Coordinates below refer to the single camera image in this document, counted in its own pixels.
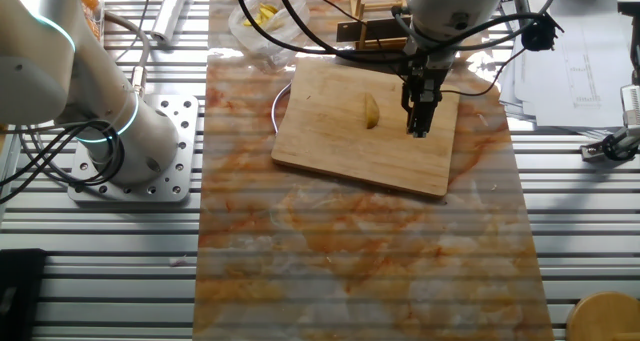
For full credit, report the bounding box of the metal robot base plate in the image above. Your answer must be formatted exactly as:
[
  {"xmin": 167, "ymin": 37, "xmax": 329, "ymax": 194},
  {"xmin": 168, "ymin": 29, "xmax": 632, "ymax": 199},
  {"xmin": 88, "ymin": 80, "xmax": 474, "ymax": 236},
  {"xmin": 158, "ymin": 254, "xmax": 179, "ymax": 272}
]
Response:
[{"xmin": 67, "ymin": 94, "xmax": 200, "ymax": 204}]

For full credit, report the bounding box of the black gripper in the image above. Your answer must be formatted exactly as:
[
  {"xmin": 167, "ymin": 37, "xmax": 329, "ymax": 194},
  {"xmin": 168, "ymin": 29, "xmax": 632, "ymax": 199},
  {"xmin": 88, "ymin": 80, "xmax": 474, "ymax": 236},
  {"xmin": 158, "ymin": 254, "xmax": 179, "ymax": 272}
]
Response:
[{"xmin": 401, "ymin": 55, "xmax": 451, "ymax": 139}]

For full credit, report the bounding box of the steel kitchen cleaver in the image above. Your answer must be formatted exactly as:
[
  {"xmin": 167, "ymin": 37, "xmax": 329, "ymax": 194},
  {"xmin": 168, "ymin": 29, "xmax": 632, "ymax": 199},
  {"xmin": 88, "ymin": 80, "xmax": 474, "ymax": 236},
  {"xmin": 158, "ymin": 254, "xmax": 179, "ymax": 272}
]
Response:
[{"xmin": 336, "ymin": 16, "xmax": 412, "ymax": 44}]

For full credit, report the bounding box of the black cable bundle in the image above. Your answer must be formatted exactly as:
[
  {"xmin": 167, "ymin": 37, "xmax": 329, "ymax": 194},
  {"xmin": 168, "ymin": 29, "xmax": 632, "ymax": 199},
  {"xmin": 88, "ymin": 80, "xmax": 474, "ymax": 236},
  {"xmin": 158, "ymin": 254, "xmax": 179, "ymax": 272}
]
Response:
[{"xmin": 0, "ymin": 119, "xmax": 126, "ymax": 205}]

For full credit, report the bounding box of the stack of white papers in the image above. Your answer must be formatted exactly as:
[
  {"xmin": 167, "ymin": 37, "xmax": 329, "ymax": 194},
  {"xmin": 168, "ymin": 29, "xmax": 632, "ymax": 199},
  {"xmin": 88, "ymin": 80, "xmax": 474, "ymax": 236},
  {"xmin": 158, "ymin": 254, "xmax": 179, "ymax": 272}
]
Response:
[{"xmin": 498, "ymin": 0, "xmax": 640, "ymax": 140}]

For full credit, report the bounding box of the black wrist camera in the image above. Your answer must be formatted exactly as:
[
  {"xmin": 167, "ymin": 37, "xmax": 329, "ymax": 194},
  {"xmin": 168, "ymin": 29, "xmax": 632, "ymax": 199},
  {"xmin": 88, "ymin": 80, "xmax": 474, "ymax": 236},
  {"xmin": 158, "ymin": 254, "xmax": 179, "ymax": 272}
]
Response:
[{"xmin": 520, "ymin": 14, "xmax": 565, "ymax": 53}]

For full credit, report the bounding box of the wooden knife rack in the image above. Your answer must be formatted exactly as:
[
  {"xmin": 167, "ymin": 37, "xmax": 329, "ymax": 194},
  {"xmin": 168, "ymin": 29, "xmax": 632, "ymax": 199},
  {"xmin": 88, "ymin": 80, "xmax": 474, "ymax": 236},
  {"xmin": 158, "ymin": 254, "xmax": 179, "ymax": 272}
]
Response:
[{"xmin": 348, "ymin": 0, "xmax": 412, "ymax": 52}]

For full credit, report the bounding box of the silver camera bracket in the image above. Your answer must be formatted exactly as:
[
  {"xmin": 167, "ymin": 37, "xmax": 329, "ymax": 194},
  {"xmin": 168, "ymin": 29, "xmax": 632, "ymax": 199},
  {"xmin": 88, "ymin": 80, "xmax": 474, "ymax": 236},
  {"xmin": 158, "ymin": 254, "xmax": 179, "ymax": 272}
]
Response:
[{"xmin": 508, "ymin": 0, "xmax": 532, "ymax": 20}]

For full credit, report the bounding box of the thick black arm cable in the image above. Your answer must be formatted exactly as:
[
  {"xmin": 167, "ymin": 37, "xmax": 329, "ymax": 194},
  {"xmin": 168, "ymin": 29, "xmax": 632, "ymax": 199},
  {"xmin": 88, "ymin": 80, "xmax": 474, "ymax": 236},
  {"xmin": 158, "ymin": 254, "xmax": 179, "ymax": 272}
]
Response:
[
  {"xmin": 272, "ymin": 0, "xmax": 416, "ymax": 60},
  {"xmin": 232, "ymin": 0, "xmax": 419, "ymax": 66}
]

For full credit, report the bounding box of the black box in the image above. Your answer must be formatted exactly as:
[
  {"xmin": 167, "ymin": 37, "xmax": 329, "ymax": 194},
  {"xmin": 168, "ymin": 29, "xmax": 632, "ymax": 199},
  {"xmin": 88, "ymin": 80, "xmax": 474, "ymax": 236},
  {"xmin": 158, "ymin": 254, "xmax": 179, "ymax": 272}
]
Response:
[{"xmin": 0, "ymin": 248, "xmax": 49, "ymax": 341}]

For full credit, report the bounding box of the clear plastic bag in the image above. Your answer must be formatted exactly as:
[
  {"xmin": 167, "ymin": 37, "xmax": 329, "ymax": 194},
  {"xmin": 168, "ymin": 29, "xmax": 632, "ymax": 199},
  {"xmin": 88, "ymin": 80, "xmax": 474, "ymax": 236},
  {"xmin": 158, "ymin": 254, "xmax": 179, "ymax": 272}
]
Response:
[{"xmin": 228, "ymin": 0, "xmax": 312, "ymax": 58}]

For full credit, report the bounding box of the white plastic wrap roll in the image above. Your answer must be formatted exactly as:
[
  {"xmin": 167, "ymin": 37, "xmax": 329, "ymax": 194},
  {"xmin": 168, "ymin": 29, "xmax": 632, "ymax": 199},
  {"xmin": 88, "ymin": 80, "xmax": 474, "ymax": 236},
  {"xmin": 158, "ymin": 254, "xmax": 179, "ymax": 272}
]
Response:
[{"xmin": 150, "ymin": 0, "xmax": 193, "ymax": 45}]

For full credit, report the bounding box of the clear plastic fruit tray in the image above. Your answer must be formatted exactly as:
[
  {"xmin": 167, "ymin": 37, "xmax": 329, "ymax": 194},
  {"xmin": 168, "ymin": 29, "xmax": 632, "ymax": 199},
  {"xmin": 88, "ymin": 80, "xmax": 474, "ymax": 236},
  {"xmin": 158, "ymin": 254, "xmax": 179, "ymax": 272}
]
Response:
[{"xmin": 72, "ymin": 0, "xmax": 107, "ymax": 45}]

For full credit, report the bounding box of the pile of potato slices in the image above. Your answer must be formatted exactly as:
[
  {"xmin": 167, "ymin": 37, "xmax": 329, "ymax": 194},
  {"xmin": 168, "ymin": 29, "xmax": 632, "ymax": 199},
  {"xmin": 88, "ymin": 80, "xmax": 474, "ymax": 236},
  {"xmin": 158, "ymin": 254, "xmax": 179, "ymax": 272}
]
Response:
[{"xmin": 242, "ymin": 2, "xmax": 280, "ymax": 29}]

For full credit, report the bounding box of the wooden stand with round base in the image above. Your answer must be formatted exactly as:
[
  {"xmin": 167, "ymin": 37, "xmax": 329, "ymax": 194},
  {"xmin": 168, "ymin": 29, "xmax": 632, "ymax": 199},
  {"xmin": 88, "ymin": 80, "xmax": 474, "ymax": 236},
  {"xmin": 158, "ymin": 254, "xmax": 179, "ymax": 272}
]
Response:
[{"xmin": 566, "ymin": 291, "xmax": 640, "ymax": 341}]

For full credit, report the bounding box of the orange marble pattern mat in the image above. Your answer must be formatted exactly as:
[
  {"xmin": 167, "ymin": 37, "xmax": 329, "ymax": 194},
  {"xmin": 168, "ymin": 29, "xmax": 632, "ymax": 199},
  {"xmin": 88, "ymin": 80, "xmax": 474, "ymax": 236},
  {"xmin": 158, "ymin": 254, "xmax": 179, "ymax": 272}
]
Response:
[{"xmin": 192, "ymin": 0, "xmax": 556, "ymax": 341}]

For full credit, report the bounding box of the wooden cutting board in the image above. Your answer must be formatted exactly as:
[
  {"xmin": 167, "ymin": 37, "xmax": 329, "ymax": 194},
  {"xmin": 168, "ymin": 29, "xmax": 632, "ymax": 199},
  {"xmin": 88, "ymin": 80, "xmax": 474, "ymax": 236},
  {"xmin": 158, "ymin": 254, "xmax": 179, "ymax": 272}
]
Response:
[{"xmin": 270, "ymin": 58, "xmax": 461, "ymax": 198}]

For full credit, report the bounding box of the grey hose with connector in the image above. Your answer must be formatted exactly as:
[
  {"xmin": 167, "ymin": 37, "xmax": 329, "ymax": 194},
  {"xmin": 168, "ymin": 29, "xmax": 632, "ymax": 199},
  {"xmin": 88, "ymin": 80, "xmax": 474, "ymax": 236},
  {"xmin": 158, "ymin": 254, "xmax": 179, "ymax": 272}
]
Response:
[{"xmin": 102, "ymin": 11, "xmax": 152, "ymax": 98}]

